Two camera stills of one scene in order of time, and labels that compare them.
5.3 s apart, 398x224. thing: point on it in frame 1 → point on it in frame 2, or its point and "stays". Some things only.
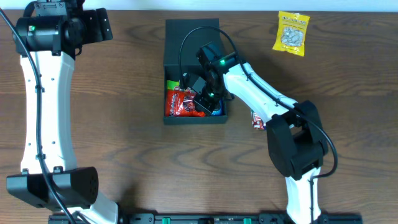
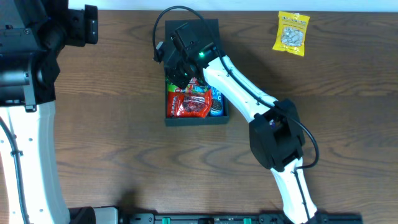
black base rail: (213, 218) stays
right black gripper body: (203, 101) → (178, 77)
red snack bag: (180, 102) stays
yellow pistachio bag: (291, 32) stays
